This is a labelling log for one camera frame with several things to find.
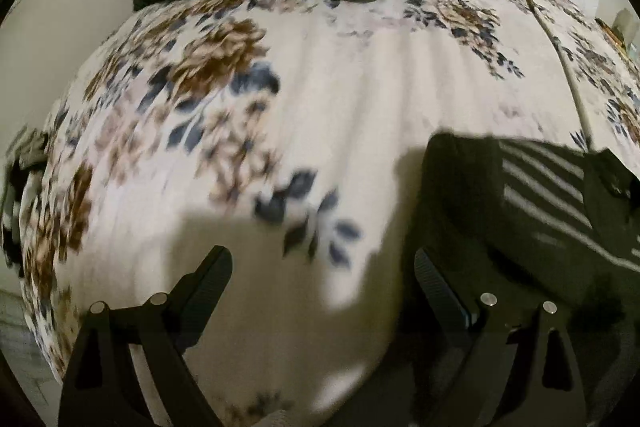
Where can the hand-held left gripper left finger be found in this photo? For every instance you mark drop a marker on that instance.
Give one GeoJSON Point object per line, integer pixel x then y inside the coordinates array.
{"type": "Point", "coordinates": [206, 284]}

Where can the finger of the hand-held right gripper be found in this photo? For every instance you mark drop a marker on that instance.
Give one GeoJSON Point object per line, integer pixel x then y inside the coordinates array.
{"type": "Point", "coordinates": [612, 179]}

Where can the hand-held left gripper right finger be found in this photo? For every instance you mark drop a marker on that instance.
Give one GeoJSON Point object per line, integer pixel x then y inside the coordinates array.
{"type": "Point", "coordinates": [440, 287]}

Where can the black white-striped garment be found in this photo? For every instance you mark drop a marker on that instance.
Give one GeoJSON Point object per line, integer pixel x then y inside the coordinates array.
{"type": "Point", "coordinates": [475, 207]}

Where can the floral bedsheet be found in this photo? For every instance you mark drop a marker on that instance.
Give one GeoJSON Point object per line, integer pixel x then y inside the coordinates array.
{"type": "Point", "coordinates": [350, 107]}

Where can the black white patterned cloth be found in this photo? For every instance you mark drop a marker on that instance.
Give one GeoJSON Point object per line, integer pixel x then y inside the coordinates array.
{"type": "Point", "coordinates": [15, 207]}

